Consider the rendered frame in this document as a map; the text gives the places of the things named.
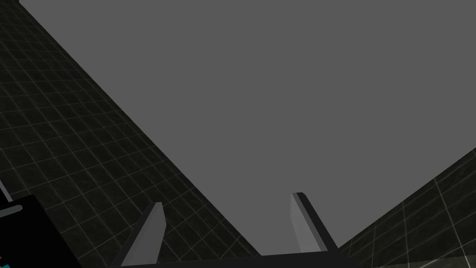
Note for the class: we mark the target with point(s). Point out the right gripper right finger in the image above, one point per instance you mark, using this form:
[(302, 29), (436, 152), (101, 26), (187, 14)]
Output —
[(308, 227)]

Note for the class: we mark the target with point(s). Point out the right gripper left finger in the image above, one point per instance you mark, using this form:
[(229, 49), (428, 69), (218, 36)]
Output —
[(147, 238)]

